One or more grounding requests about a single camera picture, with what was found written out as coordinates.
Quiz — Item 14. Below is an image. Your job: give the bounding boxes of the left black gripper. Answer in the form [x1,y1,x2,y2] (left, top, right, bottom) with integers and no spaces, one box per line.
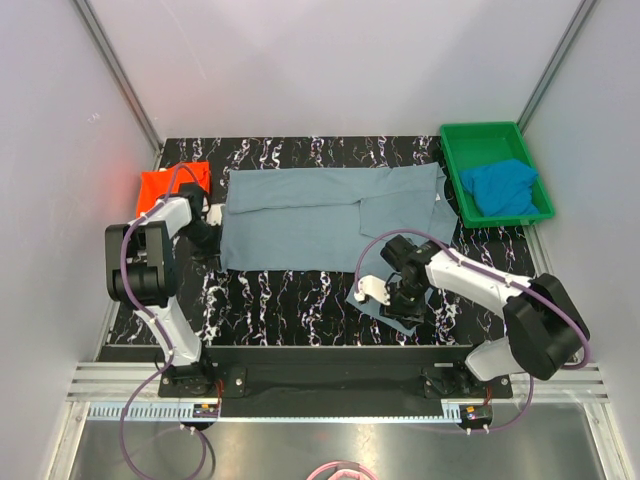
[180,220,224,272]

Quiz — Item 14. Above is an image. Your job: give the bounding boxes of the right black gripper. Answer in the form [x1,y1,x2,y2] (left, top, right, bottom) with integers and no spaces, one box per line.
[380,279,428,331]

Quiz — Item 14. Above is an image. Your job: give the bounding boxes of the grey-blue t shirt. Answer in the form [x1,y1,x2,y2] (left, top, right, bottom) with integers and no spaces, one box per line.
[219,162,456,339]

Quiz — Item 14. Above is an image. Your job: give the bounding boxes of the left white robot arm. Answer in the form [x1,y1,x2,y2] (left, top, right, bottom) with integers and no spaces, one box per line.
[105,183,222,397]

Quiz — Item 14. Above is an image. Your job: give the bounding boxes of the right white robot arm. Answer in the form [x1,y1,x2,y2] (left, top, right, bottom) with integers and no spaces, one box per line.
[381,235,590,397]

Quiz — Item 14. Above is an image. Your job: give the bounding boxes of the orange folded t shirt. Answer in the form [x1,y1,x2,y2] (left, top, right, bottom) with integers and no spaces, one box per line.
[136,162,211,217]

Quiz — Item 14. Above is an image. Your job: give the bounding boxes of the blue t shirt in bin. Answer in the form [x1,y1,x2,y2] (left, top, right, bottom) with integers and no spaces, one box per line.
[459,159,539,217]

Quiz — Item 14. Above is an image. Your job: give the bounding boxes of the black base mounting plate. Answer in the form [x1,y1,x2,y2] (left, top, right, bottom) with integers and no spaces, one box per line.
[157,344,512,419]

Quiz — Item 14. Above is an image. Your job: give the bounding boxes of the green plastic bin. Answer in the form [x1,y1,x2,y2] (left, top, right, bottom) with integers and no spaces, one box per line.
[440,122,555,228]

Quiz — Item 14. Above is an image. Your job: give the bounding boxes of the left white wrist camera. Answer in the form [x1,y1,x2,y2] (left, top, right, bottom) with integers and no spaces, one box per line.
[206,204,225,226]

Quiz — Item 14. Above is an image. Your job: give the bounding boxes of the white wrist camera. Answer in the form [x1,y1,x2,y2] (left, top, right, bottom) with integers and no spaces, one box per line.
[206,204,225,226]
[354,275,390,306]

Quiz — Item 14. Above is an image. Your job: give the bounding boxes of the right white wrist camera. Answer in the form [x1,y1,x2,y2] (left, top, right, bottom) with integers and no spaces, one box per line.
[354,275,390,306]

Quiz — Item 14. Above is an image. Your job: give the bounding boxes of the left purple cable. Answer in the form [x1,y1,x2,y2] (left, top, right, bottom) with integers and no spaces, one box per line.
[117,162,216,476]

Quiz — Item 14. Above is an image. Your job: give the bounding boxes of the pink cable coil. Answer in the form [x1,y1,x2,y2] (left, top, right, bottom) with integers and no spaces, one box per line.
[305,460,376,480]

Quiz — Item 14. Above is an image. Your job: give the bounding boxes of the aluminium frame rail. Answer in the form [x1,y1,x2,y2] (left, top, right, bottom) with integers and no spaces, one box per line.
[67,362,611,404]

